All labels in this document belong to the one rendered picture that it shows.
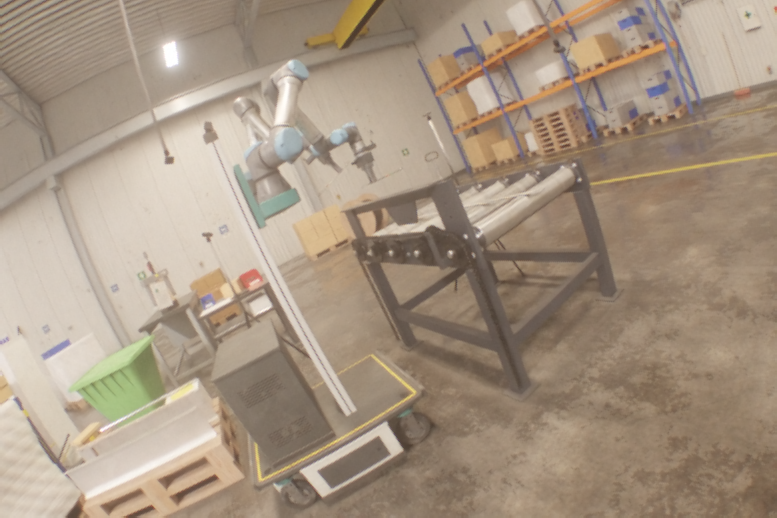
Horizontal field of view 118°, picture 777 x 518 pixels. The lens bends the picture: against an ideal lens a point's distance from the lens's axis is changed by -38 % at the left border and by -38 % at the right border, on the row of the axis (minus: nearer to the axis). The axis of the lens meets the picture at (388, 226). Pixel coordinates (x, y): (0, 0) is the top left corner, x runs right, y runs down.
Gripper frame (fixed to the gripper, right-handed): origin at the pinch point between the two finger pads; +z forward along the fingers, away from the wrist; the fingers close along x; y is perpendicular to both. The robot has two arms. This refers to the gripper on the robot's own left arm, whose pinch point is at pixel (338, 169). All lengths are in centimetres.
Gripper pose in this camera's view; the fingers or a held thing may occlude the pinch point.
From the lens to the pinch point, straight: 210.8
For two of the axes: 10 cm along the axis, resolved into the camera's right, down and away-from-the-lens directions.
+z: 7.5, 6.5, 1.0
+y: 6.3, -7.5, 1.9
